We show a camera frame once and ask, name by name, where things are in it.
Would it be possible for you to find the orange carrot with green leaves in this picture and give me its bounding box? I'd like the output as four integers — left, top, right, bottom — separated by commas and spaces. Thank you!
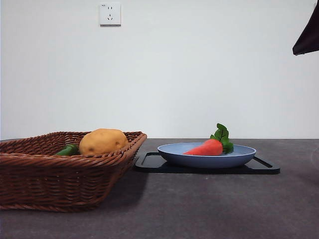
182, 123, 234, 156

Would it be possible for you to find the blue round plate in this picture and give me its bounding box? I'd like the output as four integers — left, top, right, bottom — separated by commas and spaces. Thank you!
157, 142, 257, 169

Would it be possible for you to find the black rectangular tray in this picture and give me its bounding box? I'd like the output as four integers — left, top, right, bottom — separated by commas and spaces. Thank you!
133, 151, 281, 175

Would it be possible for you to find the yellow-brown potato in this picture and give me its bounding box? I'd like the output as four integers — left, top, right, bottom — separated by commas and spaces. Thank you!
79, 128, 129, 155

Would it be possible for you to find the green pepper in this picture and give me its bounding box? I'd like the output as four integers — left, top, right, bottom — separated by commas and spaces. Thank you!
55, 144, 80, 156

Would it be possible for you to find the brown wicker basket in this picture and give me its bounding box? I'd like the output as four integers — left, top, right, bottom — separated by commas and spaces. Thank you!
0, 131, 148, 213

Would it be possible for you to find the white wall socket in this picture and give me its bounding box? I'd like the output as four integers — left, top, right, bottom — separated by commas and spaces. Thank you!
100, 2, 122, 27

